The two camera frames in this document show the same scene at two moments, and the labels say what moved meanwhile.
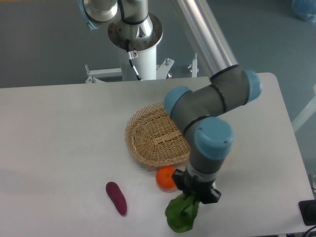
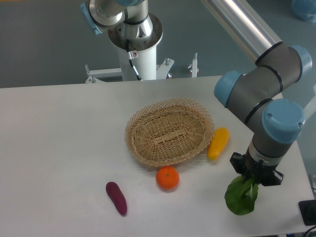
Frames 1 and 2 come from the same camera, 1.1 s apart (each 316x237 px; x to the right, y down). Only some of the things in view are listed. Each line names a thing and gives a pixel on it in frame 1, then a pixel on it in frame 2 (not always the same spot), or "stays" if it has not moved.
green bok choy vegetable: x=181 y=212 → x=240 y=195
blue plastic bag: x=305 y=10 stays
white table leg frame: x=302 y=117 stays
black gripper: x=188 y=183 → x=265 y=175
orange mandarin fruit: x=164 y=176 stays
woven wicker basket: x=153 y=136 stays
